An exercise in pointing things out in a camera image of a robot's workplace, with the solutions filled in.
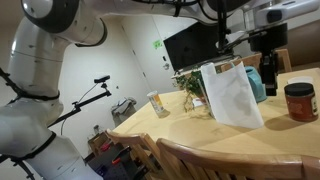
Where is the black storage case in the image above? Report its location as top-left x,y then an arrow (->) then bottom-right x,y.
87,143 -> 149,180

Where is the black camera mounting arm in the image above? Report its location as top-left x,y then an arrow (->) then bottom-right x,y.
47,83 -> 113,128

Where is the green sticky note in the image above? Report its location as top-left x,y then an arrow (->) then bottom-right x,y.
152,39 -> 164,50

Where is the white paper towel roll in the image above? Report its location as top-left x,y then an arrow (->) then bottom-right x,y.
199,61 -> 265,130

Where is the light wooden dining chair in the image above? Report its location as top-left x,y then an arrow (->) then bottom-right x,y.
219,48 -> 293,74
155,137 -> 320,180
105,128 -> 171,180

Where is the pale television stand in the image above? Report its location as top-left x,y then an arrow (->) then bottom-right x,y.
171,54 -> 242,80

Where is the white door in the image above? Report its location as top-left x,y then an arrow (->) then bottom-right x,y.
120,16 -> 174,99

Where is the white round container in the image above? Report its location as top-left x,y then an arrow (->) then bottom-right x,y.
287,76 -> 315,86

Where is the black external camera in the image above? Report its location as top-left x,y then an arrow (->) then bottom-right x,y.
93,75 -> 111,84

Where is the brown leather armchair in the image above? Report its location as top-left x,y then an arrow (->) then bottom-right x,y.
286,19 -> 320,72

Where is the grey white cloth heap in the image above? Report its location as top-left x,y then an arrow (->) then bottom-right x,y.
110,96 -> 138,118

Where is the teal watering can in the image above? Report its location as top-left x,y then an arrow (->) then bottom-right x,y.
244,65 -> 268,104

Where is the brown jar black lid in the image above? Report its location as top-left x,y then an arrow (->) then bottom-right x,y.
284,82 -> 320,123

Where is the black flat screen television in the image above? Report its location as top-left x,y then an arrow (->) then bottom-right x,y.
163,21 -> 234,73

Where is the green potted plant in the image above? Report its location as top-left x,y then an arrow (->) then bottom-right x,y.
173,70 -> 209,114

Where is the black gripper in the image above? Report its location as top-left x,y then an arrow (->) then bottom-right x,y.
249,22 -> 288,97

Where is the white paper sheet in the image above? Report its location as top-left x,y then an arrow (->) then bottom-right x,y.
192,97 -> 206,108

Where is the small wooden crate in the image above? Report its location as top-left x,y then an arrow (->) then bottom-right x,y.
87,130 -> 112,157

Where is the white printed cardboard canister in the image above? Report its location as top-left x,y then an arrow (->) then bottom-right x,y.
146,90 -> 167,117

